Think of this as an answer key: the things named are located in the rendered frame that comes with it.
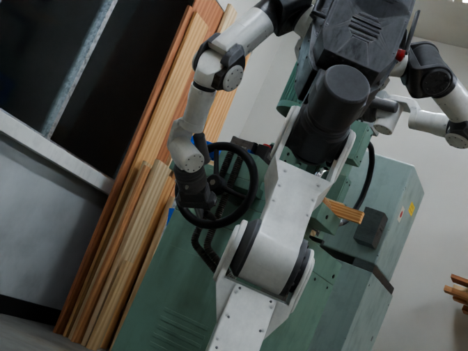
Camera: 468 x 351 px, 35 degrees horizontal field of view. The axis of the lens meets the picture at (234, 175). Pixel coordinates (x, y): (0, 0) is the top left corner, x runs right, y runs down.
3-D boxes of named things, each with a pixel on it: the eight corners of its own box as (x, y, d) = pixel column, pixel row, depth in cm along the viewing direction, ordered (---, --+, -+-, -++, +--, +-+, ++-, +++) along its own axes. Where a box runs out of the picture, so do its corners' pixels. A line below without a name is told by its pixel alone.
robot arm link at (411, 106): (390, 102, 250) (427, 110, 243) (379, 125, 248) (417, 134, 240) (385, 92, 245) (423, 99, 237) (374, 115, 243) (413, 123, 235)
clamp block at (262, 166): (211, 168, 250) (222, 144, 251) (228, 181, 261) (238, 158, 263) (248, 180, 242) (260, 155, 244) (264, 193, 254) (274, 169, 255)
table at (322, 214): (154, 158, 260) (161, 143, 261) (193, 186, 287) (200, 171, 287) (307, 210, 231) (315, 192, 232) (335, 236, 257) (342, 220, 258)
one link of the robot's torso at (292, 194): (301, 293, 165) (364, 121, 184) (227, 260, 165) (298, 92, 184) (285, 307, 179) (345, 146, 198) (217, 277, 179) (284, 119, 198)
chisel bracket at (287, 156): (262, 163, 267) (271, 141, 268) (276, 176, 279) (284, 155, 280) (279, 168, 263) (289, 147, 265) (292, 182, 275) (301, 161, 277)
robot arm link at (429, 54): (464, 90, 208) (439, 58, 201) (437, 108, 212) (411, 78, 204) (451, 68, 217) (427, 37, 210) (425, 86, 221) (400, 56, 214)
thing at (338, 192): (312, 198, 276) (324, 168, 278) (318, 204, 282) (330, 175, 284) (335, 205, 272) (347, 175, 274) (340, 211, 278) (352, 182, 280)
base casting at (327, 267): (173, 208, 262) (184, 184, 263) (238, 248, 311) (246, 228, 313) (283, 250, 240) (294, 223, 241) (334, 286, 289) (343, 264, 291)
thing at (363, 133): (333, 154, 281) (348, 118, 284) (340, 161, 289) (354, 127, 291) (354, 159, 277) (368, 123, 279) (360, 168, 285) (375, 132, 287)
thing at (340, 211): (213, 173, 278) (217, 164, 279) (215, 175, 280) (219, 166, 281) (359, 223, 249) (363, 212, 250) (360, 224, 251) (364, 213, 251)
